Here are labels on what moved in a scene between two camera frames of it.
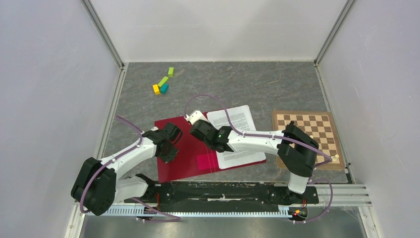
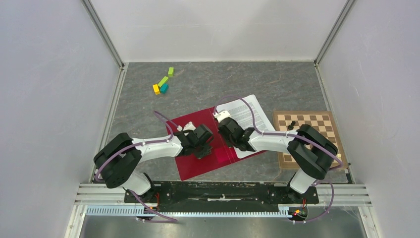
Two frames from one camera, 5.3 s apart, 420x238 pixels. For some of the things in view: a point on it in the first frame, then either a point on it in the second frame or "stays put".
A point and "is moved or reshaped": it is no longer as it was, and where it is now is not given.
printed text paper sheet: (241, 119) -> (247, 111)
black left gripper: (171, 156) -> (204, 153)
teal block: (164, 88) stays put
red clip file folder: (195, 157) is moved or reshaped
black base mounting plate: (225, 193) stays put
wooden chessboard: (319, 125) stays put
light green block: (171, 72) stays put
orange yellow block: (156, 89) stays put
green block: (163, 81) stays put
